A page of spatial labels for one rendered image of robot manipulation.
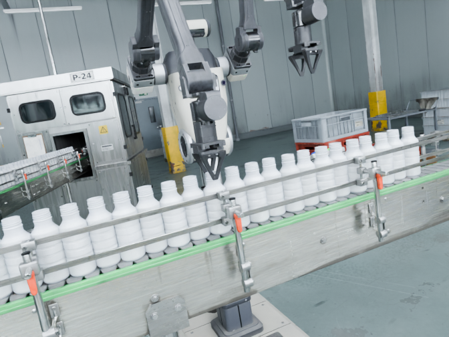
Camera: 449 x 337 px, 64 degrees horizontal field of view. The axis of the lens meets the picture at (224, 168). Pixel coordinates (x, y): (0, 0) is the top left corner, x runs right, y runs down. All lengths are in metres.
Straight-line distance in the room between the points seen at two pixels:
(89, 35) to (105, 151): 9.00
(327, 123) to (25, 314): 2.86
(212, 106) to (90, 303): 0.52
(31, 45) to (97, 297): 12.48
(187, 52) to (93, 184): 3.83
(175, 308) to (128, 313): 0.11
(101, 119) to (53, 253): 3.73
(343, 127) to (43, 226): 2.95
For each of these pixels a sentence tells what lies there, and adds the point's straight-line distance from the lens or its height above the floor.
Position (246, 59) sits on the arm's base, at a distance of 1.69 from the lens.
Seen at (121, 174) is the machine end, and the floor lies 0.74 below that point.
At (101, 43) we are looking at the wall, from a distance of 13.26.
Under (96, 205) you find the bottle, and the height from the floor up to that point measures 1.15.
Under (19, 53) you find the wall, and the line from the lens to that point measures 13.19.
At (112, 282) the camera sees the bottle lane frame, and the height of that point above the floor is 0.98.
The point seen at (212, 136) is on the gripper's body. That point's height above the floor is 1.26.
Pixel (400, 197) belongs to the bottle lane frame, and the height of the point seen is 0.96.
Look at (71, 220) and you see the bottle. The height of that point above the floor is 1.13.
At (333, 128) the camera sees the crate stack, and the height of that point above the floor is 1.00.
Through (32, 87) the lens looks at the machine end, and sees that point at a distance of 4.77.
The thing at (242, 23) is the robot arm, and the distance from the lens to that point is 1.61.
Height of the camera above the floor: 1.32
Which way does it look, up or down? 9 degrees down
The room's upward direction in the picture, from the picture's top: 9 degrees counter-clockwise
